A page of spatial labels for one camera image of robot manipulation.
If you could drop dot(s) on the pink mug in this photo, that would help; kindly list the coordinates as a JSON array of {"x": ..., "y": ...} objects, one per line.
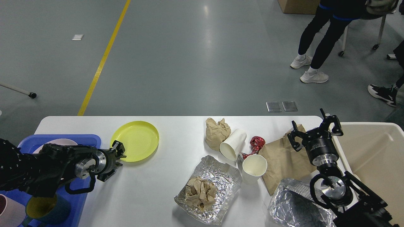
[{"x": 12, "y": 213}]

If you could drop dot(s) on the left metal floor plate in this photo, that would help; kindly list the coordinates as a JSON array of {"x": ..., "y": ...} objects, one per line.
[{"x": 273, "y": 107}]

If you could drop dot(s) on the lying white paper cup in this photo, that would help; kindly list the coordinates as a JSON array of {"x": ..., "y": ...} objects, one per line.
[{"x": 232, "y": 146}]

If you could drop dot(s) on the crumpled brown paper bag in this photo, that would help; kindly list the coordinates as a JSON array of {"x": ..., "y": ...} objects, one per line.
[{"x": 216, "y": 133}]

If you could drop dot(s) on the seated person in black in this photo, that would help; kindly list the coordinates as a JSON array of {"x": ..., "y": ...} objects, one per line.
[{"x": 388, "y": 95}]

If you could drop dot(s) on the metal floor plate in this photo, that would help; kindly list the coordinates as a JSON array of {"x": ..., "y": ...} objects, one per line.
[
  {"x": 290, "y": 106},
  {"x": 273, "y": 107}
]

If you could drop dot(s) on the upright white paper cup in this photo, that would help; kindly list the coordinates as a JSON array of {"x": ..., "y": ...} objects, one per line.
[{"x": 253, "y": 167}]

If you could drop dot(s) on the yellow plate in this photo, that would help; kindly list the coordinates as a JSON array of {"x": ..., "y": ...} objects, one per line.
[{"x": 140, "y": 140}]

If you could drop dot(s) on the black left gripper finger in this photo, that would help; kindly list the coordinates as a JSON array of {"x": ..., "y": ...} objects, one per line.
[
  {"x": 118, "y": 149},
  {"x": 106, "y": 169}
]

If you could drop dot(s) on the right metal floor plate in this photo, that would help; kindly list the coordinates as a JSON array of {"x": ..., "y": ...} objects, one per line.
[{"x": 290, "y": 106}]

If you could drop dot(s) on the beige plastic bin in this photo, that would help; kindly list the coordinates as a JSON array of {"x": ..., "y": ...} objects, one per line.
[{"x": 374, "y": 152}]

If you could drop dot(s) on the crumpled brown paper ball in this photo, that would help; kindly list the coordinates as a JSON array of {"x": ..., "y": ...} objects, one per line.
[{"x": 200, "y": 193}]

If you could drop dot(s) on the blue plastic tray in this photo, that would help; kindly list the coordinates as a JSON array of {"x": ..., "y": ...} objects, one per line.
[{"x": 77, "y": 202}]

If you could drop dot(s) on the pink plate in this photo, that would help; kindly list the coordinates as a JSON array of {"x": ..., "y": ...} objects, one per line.
[{"x": 59, "y": 141}]

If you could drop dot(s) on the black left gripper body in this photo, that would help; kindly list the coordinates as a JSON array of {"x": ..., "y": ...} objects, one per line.
[{"x": 88, "y": 158}]

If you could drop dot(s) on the dark teal mug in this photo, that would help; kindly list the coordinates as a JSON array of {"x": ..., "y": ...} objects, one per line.
[{"x": 47, "y": 210}]

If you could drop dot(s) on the chair leg with caster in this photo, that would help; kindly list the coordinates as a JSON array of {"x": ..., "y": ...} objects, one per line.
[{"x": 32, "y": 95}]

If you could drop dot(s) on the flat brown paper bag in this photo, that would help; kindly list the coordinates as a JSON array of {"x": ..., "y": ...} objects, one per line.
[{"x": 284, "y": 162}]

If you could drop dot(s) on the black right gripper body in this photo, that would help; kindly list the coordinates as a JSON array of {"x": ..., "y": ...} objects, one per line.
[{"x": 321, "y": 151}]

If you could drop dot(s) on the person in black leggings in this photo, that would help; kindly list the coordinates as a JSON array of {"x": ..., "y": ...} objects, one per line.
[{"x": 339, "y": 13}]

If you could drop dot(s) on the aluminium foil tray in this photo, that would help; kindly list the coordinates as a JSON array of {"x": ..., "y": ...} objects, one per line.
[{"x": 292, "y": 206}]

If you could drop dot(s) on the red foil wrapper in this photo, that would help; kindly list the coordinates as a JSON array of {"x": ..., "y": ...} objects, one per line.
[{"x": 257, "y": 144}]

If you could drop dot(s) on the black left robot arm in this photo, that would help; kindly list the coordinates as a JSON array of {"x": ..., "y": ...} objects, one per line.
[{"x": 40, "y": 175}]

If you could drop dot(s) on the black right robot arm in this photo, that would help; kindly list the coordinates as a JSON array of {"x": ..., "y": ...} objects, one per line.
[{"x": 353, "y": 203}]

